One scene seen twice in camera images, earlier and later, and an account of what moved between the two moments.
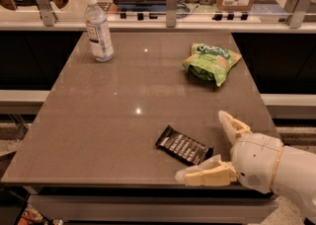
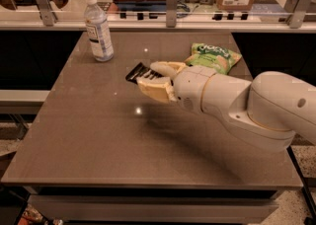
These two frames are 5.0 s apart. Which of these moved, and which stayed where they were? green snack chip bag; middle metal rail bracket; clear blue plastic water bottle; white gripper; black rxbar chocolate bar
Moved: white gripper; black rxbar chocolate bar
Stayed: clear blue plastic water bottle; middle metal rail bracket; green snack chip bag
